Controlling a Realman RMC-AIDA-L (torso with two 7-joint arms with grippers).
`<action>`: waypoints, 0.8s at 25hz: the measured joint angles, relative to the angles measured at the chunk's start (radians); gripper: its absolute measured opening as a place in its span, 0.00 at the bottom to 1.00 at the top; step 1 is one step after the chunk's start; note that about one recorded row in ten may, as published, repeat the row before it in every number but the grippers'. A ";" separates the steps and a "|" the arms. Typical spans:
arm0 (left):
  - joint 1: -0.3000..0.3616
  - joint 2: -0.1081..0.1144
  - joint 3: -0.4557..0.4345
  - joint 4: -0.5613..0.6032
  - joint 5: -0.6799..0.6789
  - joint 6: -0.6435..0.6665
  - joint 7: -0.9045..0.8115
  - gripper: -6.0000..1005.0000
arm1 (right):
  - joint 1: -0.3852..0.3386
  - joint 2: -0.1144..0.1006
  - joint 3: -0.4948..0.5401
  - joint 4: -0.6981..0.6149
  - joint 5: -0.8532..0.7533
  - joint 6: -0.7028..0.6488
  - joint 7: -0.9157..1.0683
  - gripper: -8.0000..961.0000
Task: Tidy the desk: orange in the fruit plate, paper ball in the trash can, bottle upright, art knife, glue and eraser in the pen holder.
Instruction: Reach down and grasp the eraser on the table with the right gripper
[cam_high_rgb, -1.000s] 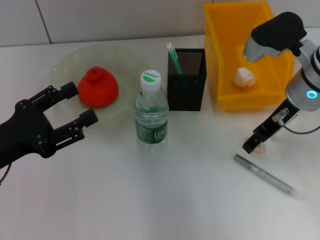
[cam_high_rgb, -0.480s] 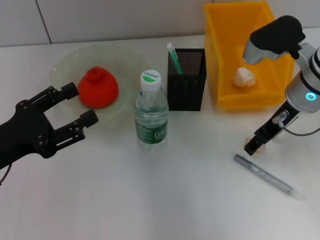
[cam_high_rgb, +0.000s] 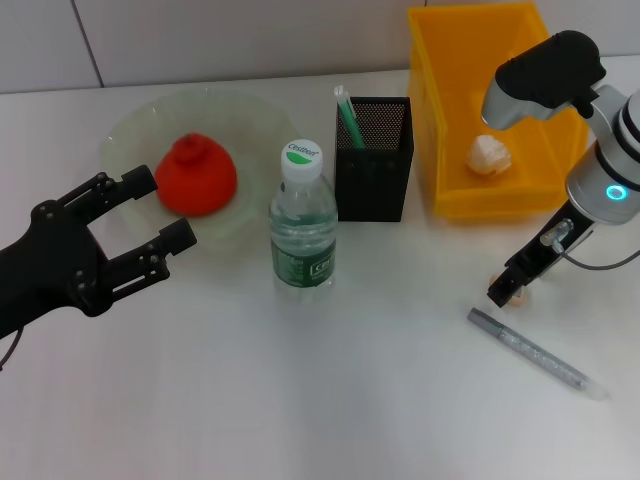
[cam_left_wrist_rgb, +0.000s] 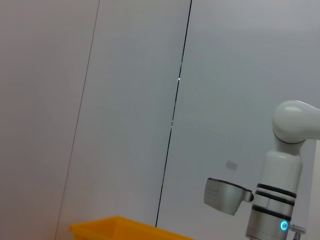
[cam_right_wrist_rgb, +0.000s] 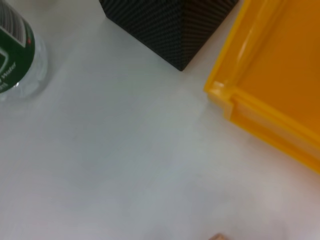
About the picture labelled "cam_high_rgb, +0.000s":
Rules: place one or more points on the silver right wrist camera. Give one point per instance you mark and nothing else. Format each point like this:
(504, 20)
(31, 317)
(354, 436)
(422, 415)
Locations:
(545, 75)

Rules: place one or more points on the beige eraser with barcode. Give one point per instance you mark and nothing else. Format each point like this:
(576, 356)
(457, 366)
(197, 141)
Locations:
(519, 299)

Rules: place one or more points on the pale green glass fruit plate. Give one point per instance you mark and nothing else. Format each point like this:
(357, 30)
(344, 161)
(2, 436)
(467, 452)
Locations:
(255, 140)

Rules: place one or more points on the yellow plastic bin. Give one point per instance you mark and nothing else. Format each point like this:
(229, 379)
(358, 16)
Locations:
(450, 75)

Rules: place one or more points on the white paper ball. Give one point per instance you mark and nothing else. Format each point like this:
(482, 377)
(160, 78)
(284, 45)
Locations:
(489, 155)

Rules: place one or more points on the clear water bottle green label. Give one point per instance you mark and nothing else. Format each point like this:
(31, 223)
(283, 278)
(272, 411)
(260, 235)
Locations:
(302, 240)

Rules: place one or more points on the red-orange toy orange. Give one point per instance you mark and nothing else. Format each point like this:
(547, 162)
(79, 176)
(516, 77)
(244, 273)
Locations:
(200, 175)

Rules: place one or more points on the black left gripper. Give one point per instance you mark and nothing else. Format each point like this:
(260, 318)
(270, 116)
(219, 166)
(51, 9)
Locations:
(50, 265)

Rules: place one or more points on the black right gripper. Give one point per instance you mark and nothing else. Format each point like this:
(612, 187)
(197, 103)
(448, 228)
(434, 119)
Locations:
(555, 240)

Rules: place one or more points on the mint green pen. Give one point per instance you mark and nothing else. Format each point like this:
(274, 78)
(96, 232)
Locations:
(352, 122)

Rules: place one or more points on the grey glitter pen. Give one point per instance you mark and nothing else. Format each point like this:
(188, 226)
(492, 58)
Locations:
(535, 352)

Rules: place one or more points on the black mesh pen holder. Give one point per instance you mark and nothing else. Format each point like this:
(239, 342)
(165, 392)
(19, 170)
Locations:
(372, 190)

